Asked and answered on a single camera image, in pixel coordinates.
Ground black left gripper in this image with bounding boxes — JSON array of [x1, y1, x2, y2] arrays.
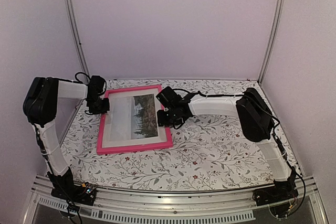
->
[[87, 96, 110, 114]]

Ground pink wooden photo frame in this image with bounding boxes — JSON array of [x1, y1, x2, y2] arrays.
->
[[96, 84, 173, 156]]

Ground framed landscape photo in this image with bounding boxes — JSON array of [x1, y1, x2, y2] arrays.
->
[[101, 89, 169, 149]]

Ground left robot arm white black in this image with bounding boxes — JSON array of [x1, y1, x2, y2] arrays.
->
[[23, 76, 110, 200]]

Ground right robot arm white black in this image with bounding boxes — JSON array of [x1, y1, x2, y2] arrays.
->
[[156, 87, 299, 201]]

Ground floral patterned table mat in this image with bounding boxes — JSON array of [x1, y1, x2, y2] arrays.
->
[[60, 104, 297, 191]]

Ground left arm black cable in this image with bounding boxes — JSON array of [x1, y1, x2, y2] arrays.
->
[[75, 71, 91, 83]]

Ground aluminium front rail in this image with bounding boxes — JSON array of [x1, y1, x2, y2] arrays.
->
[[23, 176, 329, 223]]

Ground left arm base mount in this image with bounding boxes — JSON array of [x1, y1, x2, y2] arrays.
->
[[47, 168, 97, 206]]

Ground left aluminium corner post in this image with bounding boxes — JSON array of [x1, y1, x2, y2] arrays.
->
[[64, 0, 90, 76]]

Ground aluminium corner post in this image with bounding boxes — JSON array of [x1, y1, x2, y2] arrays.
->
[[64, 0, 90, 76], [257, 0, 285, 86]]

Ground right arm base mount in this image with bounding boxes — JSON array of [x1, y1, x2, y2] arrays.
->
[[252, 177, 299, 206]]

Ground right aluminium corner post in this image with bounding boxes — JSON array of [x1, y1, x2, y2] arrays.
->
[[257, 0, 285, 86]]

